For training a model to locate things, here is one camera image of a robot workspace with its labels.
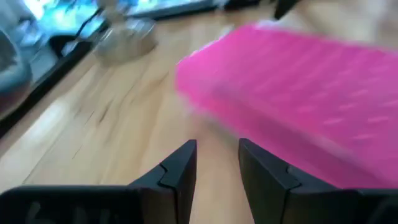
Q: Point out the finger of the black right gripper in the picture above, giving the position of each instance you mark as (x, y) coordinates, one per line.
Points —
(281, 6)

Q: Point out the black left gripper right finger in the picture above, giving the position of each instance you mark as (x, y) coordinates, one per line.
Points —
(295, 205)

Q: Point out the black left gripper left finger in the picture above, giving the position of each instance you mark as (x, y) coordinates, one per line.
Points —
(140, 205)

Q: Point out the pink plastic pencil case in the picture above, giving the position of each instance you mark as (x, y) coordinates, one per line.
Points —
(295, 93)

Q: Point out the silver lamp with white shade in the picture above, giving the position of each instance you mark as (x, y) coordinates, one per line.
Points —
(127, 43)

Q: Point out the black table edge frame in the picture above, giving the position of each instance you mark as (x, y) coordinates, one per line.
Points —
(43, 85)

